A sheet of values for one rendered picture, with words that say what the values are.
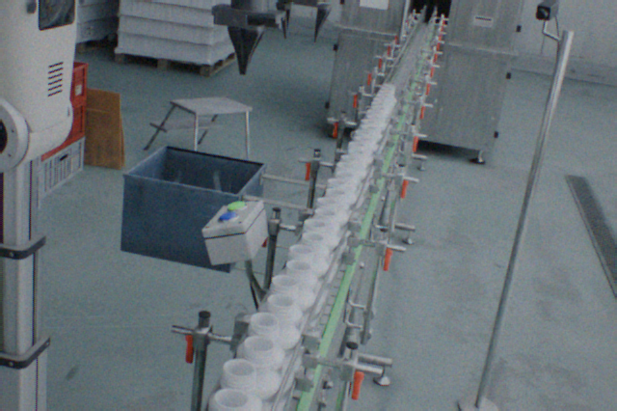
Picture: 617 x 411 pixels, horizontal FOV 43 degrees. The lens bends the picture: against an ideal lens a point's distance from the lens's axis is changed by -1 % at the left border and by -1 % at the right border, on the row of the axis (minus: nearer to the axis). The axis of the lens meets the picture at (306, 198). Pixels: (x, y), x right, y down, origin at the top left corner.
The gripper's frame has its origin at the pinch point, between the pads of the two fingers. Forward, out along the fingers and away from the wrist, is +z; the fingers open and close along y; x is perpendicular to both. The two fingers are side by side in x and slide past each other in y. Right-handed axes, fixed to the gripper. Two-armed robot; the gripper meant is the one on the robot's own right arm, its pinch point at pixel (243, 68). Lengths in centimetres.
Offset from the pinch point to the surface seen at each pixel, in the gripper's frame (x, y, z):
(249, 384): -46, 12, 26
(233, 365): -43, 10, 25
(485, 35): 485, 91, 37
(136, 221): 71, -38, 56
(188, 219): 70, -23, 53
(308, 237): -2.2, 13.1, 25.0
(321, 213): 9.7, 14.1, 24.9
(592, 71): 1021, 308, 119
